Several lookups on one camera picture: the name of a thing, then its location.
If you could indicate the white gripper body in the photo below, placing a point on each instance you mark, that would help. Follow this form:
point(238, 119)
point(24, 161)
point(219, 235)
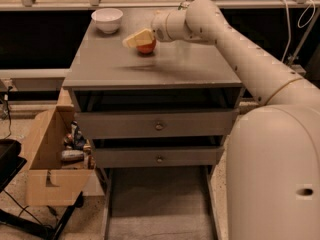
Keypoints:
point(160, 26)

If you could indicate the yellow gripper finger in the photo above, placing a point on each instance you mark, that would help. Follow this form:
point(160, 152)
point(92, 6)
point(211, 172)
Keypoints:
point(139, 38)

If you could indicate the red apple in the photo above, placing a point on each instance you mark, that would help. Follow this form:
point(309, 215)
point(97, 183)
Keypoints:
point(148, 48)

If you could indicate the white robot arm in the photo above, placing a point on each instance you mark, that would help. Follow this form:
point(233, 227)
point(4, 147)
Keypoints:
point(273, 152)

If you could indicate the grey drawer cabinet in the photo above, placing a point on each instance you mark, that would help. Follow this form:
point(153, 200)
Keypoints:
point(175, 77)

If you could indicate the grey top drawer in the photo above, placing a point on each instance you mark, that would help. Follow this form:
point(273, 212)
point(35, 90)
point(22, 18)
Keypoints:
point(150, 124)

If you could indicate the grey middle drawer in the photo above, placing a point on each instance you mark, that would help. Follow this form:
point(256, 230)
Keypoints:
point(156, 157)

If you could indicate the grey open bottom drawer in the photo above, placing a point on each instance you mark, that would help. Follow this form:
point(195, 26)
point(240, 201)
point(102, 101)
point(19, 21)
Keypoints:
point(160, 203)

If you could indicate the green soda can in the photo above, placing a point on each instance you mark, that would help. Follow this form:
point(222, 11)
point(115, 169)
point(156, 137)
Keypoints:
point(183, 5)

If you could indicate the white ceramic bowl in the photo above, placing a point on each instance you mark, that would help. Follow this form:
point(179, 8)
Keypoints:
point(107, 20)

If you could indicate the items in cardboard box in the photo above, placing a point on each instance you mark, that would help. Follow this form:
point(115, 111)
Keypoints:
point(77, 151)

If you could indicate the cardboard box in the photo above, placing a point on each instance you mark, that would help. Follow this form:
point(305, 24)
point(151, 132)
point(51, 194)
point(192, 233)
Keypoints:
point(48, 184)

